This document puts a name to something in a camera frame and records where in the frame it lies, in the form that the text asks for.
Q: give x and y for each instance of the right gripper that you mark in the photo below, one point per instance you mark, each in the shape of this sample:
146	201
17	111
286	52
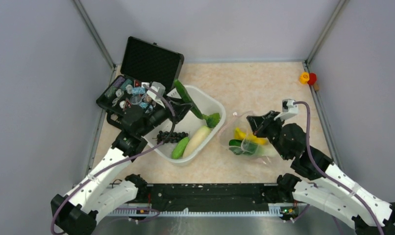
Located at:
258	124

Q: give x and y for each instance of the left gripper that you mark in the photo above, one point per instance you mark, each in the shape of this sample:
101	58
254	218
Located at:
168	112

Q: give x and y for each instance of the clear zip top bag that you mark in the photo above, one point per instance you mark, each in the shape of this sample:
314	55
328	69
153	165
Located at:
226	134

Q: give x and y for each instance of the green bok choy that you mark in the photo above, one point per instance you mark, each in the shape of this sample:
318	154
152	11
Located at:
249	148

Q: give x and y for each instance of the black grape bunch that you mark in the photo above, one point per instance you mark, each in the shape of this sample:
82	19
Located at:
174	137

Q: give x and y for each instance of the green leaf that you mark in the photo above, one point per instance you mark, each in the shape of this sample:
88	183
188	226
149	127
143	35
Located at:
212	120

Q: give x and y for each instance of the light green small cucumber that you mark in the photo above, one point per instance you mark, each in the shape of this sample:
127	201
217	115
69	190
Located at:
178	151

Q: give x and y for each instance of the long dark green cucumber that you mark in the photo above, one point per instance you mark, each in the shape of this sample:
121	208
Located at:
183	93

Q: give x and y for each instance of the white plastic basket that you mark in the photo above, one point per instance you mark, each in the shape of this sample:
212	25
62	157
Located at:
190	124

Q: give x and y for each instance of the white radish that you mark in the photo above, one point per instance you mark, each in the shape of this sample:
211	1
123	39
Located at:
196	140

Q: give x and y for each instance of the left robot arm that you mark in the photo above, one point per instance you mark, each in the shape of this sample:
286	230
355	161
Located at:
79	211

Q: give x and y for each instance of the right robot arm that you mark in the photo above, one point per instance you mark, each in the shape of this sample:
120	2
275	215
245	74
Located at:
319	182

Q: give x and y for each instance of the black open case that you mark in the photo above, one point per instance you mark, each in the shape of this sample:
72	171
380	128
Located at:
143	62

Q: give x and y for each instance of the red yellow emergency button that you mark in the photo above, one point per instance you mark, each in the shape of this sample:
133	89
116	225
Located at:
309	79

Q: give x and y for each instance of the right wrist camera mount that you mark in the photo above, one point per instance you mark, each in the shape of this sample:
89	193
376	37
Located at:
289	110

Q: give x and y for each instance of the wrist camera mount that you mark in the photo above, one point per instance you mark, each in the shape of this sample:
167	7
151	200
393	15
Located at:
289	110
154	93

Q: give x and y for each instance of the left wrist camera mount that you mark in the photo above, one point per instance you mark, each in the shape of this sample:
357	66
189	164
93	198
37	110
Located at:
154	93

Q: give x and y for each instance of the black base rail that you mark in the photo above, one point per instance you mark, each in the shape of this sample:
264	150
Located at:
140	200

